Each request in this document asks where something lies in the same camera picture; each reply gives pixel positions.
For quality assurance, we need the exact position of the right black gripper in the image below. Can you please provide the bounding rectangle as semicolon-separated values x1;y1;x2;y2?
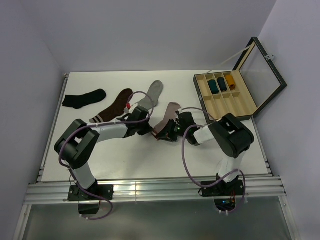
155;118;188;142

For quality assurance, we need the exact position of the beige sock with red stripes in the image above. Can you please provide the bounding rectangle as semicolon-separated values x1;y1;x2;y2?
152;102;181;141

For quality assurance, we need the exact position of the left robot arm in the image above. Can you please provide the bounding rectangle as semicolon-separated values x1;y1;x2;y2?
54;106;152;200

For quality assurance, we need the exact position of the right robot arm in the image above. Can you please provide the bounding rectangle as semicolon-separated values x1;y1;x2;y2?
154;112;255;195

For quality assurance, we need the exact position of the brown striped sock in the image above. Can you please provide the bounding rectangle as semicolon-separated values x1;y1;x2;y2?
89;88;133;124

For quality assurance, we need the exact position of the grey striped sock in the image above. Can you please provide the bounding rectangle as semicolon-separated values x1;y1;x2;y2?
133;80;164;110

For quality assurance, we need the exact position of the teal rolled sock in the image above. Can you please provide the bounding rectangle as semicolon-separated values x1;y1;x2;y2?
207;79;220;95

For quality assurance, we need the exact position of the black sock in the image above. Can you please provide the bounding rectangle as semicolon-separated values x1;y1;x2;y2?
62;89;107;110

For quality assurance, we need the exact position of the dark blue rolled sock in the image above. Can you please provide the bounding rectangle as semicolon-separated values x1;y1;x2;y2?
217;77;228;92

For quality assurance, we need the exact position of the mustard rolled sock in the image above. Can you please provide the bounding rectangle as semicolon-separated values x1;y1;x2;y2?
225;74;236;91

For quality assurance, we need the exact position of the black compartment box with lid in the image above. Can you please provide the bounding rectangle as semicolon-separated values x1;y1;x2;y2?
193;37;287;123

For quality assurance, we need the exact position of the aluminium frame rail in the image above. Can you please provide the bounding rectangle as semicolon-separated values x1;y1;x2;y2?
23;175;287;205

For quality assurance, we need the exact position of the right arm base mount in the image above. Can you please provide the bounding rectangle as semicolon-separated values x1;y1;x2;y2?
198;178;246;213

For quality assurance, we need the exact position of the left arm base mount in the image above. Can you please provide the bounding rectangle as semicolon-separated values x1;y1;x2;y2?
67;184;114;217

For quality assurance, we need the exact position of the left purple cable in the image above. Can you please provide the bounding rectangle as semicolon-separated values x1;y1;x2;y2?
58;91;153;221

